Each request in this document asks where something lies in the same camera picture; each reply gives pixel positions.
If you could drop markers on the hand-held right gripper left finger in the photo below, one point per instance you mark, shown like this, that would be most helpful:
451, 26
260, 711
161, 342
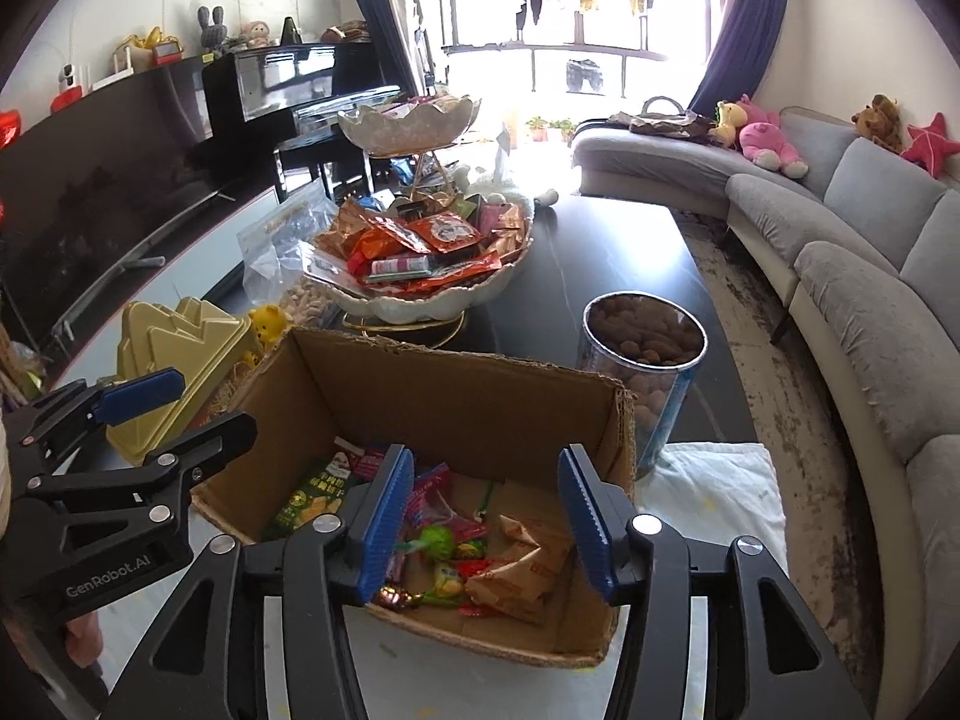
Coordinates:
386, 525

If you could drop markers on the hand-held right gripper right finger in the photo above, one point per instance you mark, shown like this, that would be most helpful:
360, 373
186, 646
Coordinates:
589, 525

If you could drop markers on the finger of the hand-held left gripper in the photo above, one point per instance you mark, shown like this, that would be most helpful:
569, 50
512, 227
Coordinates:
217, 439
142, 396

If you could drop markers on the green lollipop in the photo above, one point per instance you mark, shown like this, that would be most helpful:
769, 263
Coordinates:
436, 541

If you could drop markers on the green snack packet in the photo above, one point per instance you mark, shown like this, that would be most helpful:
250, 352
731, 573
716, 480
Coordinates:
307, 506

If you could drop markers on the tan snack packet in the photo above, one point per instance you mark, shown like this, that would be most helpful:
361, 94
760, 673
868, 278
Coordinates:
517, 585

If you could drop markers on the brown cardboard box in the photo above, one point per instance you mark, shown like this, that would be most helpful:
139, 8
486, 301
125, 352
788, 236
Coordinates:
465, 405

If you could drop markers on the person's left hand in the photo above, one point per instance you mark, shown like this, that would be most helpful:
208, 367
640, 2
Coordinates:
86, 637

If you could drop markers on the white cloth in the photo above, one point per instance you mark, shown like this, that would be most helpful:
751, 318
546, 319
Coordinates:
720, 487

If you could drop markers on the clear canister of nuts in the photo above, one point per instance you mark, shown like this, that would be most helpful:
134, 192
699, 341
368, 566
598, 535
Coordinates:
645, 360

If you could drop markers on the clear plastic bag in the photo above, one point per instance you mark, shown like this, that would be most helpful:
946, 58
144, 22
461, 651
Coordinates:
281, 240

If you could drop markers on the black flat television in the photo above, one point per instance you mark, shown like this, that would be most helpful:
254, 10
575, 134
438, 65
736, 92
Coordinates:
97, 187

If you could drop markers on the white tiered scalloped bowl stand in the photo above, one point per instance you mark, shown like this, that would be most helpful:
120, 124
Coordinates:
420, 304

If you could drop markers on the patterned rug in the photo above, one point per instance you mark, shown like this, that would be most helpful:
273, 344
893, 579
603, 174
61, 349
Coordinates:
787, 390

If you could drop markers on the pile of snack packets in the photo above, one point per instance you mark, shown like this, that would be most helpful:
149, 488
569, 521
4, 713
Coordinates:
420, 247

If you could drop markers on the red heart balloon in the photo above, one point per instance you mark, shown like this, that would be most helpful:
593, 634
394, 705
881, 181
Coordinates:
9, 127

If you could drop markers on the black upright piano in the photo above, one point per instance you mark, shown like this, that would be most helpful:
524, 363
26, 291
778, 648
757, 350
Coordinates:
285, 90

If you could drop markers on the red box ornament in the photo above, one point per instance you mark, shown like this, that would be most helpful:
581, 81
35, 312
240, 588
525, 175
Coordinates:
167, 52

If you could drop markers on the yellow ornament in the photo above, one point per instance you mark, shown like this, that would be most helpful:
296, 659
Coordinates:
139, 49

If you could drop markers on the grey curved sofa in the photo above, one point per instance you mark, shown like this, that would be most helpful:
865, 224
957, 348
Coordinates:
847, 262

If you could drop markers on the grey rabbit figure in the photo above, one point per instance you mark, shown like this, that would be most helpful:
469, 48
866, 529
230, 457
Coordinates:
212, 34

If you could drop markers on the small doll figure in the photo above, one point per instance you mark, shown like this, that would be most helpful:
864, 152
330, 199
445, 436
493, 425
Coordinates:
256, 36

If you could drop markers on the dark metronome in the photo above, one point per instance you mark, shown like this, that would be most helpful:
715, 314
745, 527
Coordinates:
292, 34

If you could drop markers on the potted green plants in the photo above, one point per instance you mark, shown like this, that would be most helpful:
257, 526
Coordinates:
551, 129

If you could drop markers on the brown handbag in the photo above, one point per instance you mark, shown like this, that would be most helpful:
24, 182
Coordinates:
660, 124

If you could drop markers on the yellow plush toy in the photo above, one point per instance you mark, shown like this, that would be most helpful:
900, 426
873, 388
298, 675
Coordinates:
725, 124

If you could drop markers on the pink plush toy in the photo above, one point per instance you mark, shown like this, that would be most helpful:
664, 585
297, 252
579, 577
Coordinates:
765, 139

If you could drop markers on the hanging blue jeans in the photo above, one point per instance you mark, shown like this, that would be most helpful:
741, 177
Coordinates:
583, 75

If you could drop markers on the blue curtain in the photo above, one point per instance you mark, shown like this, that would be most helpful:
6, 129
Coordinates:
742, 22
390, 15

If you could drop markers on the brown lion plush toy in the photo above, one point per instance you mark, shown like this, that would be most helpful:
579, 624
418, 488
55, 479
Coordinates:
877, 124

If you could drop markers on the pink star pillow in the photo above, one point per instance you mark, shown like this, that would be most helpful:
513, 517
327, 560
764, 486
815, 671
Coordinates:
930, 148

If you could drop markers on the white security camera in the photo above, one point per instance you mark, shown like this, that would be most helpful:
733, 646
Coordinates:
70, 79

